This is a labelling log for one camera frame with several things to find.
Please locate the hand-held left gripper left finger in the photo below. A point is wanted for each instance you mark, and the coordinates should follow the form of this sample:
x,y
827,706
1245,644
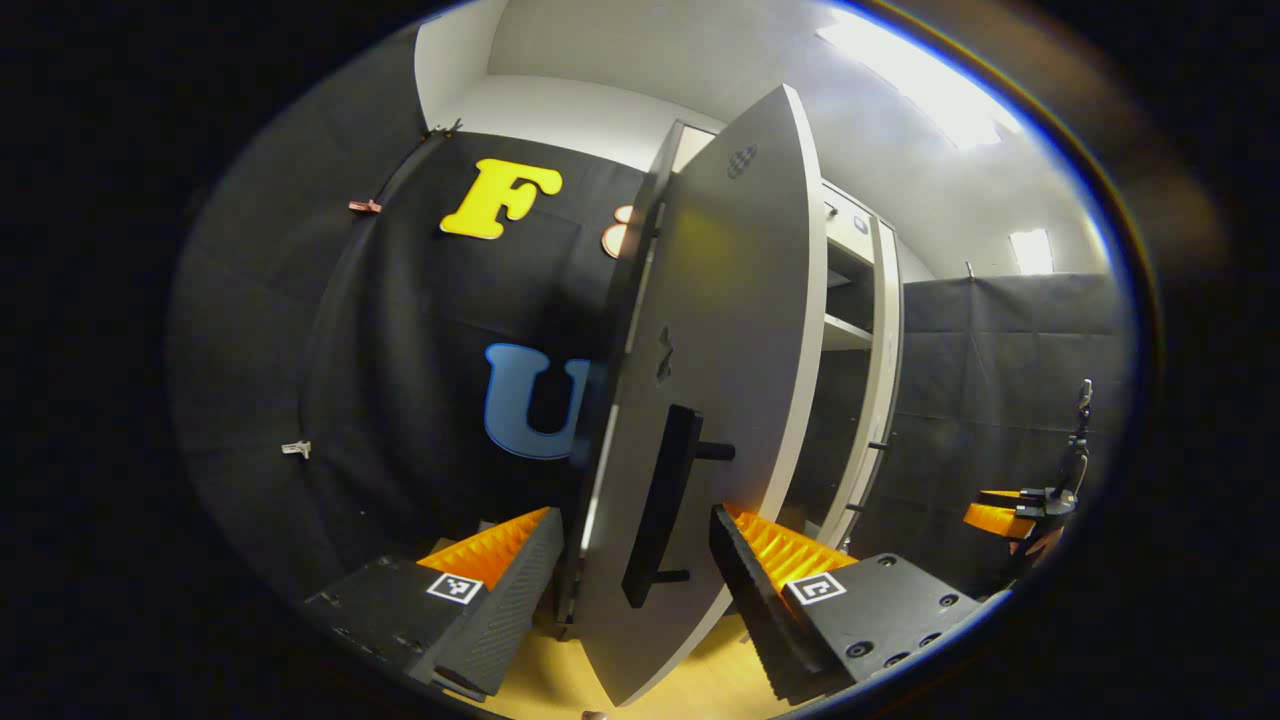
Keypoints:
x,y
515,610

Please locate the black backdrop cloth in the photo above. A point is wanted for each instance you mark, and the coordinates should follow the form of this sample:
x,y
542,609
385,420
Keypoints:
x,y
990,360
420,320

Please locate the ceiling light panel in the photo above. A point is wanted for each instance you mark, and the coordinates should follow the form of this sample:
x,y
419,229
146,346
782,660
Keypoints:
x,y
1032,252
920,70

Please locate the white clip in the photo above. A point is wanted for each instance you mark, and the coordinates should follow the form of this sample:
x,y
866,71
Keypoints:
x,y
296,449

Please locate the white cabinet door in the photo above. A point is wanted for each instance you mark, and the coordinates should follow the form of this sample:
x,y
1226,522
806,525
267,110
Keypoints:
x,y
885,380
730,330

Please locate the red clip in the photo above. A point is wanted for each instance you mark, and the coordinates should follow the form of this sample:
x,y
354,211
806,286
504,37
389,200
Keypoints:
x,y
365,207

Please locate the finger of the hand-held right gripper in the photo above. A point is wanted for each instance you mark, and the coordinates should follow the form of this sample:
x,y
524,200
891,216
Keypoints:
x,y
1010,495
995,520

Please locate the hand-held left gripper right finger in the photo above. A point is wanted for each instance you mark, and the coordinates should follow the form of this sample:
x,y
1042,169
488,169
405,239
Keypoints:
x,y
755,610

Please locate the white shoe cabinet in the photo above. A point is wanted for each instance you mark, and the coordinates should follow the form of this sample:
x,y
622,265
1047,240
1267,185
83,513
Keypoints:
x,y
845,335

